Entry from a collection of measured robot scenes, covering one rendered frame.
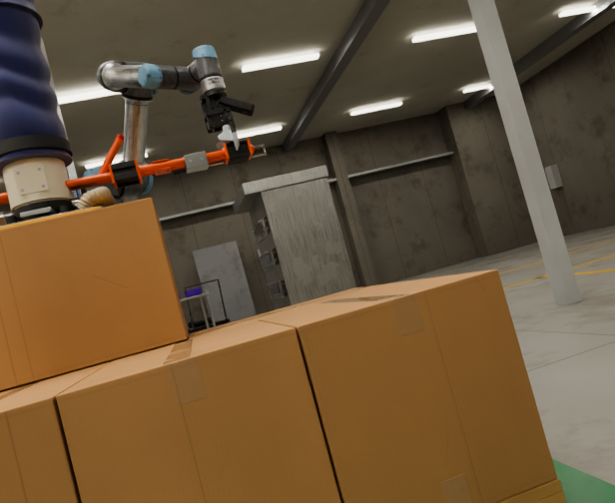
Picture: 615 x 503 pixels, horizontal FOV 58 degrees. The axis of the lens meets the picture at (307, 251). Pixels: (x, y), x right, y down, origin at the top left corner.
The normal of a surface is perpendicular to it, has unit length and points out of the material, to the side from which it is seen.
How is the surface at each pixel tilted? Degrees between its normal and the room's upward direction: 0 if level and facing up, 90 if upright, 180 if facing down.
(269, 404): 90
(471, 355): 90
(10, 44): 77
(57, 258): 90
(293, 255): 90
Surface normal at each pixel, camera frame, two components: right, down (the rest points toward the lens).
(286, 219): 0.21, -0.11
